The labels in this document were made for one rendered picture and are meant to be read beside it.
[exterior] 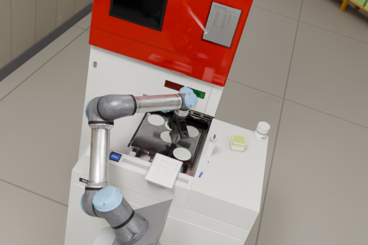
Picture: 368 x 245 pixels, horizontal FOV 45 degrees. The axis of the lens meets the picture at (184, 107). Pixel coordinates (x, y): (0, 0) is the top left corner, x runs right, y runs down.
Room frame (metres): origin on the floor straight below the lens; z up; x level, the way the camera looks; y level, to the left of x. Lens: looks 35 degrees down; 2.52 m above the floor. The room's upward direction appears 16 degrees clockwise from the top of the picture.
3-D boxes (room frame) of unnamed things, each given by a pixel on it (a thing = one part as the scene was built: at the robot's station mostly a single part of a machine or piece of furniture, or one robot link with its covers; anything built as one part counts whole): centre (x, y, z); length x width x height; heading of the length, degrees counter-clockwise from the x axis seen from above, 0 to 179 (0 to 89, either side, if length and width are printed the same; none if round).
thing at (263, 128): (2.11, -0.48, 1.01); 0.07 x 0.07 x 0.10
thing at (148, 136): (1.97, 0.04, 0.90); 0.34 x 0.34 x 0.01; 86
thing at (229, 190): (1.85, -0.34, 0.89); 0.62 x 0.35 x 0.14; 176
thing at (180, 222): (1.86, -0.03, 0.41); 0.96 x 0.64 x 0.82; 86
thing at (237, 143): (1.95, -0.34, 1.00); 0.07 x 0.07 x 0.07; 11
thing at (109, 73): (2.21, 0.21, 1.02); 0.81 x 0.03 x 0.40; 86
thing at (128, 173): (1.62, 0.13, 0.89); 0.55 x 0.09 x 0.14; 86
